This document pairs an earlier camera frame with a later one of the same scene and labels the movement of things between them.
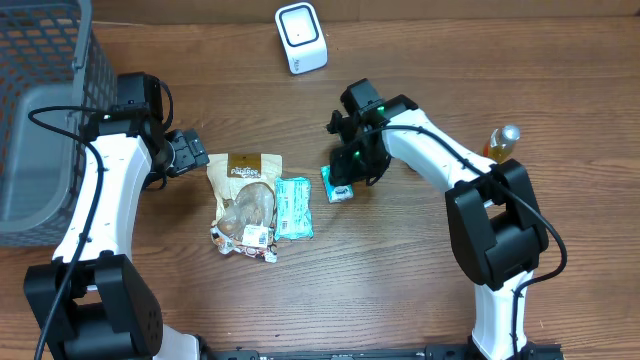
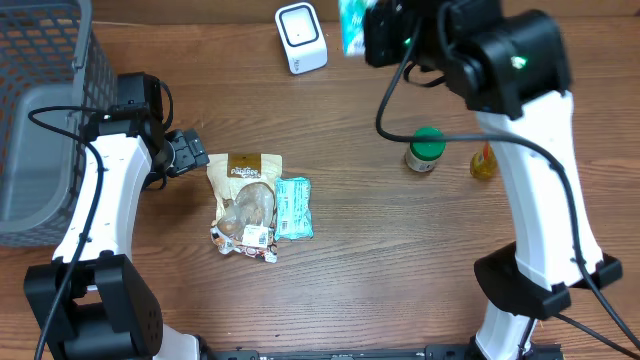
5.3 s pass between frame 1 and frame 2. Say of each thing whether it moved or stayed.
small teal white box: moved
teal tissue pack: stayed
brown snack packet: stayed
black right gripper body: moved
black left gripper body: stayed
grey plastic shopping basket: stayed
